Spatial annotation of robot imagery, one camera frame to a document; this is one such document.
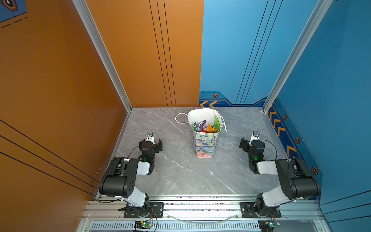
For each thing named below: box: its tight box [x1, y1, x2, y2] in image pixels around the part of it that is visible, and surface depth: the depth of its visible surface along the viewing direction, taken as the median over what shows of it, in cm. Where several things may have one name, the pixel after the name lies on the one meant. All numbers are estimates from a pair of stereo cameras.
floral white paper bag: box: [174, 107, 227, 159], surface depth 86 cm
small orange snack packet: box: [206, 123, 218, 133], surface depth 87 cm
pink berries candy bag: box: [199, 119, 207, 132], surface depth 94 cm
